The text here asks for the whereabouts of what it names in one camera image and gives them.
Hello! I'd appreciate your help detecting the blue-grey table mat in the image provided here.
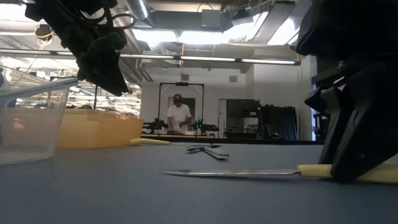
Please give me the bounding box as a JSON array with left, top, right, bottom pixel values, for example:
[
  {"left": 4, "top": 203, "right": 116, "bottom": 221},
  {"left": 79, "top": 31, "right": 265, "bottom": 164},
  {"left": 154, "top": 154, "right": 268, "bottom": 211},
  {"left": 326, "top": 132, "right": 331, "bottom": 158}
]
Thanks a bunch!
[{"left": 0, "top": 141, "right": 398, "bottom": 224}]

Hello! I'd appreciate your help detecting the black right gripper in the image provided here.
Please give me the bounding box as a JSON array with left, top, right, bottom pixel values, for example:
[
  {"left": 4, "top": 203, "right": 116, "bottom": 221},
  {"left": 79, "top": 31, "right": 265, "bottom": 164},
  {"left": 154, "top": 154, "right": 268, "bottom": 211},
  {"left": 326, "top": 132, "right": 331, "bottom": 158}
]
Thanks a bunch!
[{"left": 295, "top": 0, "right": 398, "bottom": 116}]

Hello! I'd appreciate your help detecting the round silver duct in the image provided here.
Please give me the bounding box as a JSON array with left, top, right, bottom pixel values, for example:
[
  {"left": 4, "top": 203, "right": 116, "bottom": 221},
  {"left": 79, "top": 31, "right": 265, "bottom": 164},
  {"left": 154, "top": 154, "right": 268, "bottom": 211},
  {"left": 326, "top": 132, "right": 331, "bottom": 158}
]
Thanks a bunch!
[{"left": 125, "top": 0, "right": 150, "bottom": 20}]

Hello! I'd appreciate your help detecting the black yellow cable reel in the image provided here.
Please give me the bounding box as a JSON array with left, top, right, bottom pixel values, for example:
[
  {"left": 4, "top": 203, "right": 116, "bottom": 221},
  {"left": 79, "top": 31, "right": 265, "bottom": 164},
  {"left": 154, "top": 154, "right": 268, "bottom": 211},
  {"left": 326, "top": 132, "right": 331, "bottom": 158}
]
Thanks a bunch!
[{"left": 34, "top": 24, "right": 56, "bottom": 42}]

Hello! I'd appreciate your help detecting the dark storage shelf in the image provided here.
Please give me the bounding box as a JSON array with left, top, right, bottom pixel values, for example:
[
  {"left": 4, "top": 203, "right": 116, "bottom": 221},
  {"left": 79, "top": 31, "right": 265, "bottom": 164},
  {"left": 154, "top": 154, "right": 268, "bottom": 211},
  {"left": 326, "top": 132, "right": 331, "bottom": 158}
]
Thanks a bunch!
[{"left": 225, "top": 98, "right": 261, "bottom": 139}]

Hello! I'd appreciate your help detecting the long ceiling light bar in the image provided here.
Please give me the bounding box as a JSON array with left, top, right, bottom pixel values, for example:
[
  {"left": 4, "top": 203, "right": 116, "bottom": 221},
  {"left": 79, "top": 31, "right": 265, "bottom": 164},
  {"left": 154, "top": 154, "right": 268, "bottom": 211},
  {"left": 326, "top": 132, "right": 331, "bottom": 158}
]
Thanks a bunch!
[{"left": 0, "top": 47, "right": 302, "bottom": 67}]

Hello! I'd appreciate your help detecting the yellow-handled knife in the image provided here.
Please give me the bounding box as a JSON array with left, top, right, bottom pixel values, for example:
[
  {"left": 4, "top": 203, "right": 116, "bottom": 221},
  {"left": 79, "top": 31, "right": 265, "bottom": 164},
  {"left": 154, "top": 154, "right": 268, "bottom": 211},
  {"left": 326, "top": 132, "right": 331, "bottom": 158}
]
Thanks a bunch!
[
  {"left": 160, "top": 163, "right": 398, "bottom": 185},
  {"left": 129, "top": 137, "right": 187, "bottom": 147}
]

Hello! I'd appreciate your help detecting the person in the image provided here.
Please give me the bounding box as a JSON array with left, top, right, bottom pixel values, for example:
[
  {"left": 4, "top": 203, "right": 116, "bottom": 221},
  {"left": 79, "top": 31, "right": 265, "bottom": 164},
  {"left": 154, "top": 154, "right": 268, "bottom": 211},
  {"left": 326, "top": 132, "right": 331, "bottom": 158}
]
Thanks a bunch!
[{"left": 167, "top": 93, "right": 192, "bottom": 135}]

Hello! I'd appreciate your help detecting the black aluminium table frame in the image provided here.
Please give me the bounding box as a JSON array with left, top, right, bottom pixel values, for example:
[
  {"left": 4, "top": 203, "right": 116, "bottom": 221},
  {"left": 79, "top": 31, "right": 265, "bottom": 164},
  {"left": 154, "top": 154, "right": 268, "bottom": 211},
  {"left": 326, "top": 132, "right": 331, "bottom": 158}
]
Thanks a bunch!
[{"left": 141, "top": 133, "right": 326, "bottom": 147}]

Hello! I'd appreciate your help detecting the orange translucent plastic bin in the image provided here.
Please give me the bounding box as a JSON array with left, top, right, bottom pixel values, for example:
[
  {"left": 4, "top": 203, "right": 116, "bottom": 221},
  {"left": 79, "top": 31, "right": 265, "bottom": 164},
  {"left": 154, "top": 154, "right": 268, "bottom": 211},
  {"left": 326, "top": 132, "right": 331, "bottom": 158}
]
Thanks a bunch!
[{"left": 4, "top": 107, "right": 145, "bottom": 150}]

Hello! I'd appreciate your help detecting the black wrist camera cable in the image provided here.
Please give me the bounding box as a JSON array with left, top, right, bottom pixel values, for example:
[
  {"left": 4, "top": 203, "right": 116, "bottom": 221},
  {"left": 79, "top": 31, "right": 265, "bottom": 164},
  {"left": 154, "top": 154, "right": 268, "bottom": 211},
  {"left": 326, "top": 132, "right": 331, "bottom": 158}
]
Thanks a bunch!
[{"left": 104, "top": 11, "right": 138, "bottom": 31}]

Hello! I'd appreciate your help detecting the black gantry frame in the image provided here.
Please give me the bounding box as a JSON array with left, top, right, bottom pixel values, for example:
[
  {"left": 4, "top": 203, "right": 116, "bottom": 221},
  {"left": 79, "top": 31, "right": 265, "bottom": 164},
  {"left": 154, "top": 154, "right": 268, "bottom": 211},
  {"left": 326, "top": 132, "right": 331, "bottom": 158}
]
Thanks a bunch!
[
  {"left": 49, "top": 76, "right": 100, "bottom": 110},
  {"left": 157, "top": 81, "right": 205, "bottom": 135}
]

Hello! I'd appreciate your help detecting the grey ceiling box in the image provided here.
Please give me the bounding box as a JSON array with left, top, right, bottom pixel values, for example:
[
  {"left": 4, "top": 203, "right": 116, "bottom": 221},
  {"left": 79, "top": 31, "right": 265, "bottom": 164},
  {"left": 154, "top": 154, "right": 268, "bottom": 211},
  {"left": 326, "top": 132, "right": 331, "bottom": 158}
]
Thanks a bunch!
[{"left": 201, "top": 9, "right": 222, "bottom": 29}]

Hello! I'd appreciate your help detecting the clear plastic bin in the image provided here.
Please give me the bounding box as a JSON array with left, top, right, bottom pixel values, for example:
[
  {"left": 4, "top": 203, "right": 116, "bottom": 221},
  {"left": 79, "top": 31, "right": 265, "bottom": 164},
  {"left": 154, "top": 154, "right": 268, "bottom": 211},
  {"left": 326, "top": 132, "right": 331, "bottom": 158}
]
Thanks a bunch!
[{"left": 0, "top": 63, "right": 79, "bottom": 166}]

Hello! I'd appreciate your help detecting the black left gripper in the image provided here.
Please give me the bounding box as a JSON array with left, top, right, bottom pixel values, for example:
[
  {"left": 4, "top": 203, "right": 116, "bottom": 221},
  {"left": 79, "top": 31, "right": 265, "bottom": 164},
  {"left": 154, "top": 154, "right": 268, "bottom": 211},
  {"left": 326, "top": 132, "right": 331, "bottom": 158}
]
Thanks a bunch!
[{"left": 52, "top": 17, "right": 129, "bottom": 97}]

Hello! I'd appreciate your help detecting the black curtain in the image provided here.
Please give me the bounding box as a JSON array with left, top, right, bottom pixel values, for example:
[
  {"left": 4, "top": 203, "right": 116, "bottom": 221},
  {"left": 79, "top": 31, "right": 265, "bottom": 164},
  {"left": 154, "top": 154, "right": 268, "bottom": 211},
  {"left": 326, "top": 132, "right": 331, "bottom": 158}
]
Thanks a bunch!
[{"left": 257, "top": 105, "right": 299, "bottom": 141}]

